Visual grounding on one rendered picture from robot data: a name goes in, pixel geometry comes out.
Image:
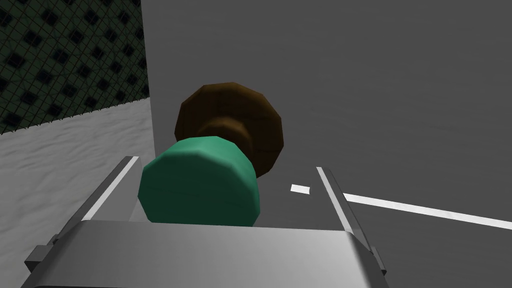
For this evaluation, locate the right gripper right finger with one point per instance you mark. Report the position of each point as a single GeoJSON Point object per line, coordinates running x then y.
{"type": "Point", "coordinates": [340, 204]}

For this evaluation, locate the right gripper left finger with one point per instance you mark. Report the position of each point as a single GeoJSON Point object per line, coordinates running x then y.
{"type": "Point", "coordinates": [110, 192]}

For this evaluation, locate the green and brown door knob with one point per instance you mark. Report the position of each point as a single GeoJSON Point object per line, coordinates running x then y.
{"type": "Point", "coordinates": [208, 176]}

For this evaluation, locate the grey door leaf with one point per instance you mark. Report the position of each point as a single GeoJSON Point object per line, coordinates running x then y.
{"type": "Point", "coordinates": [360, 100]}

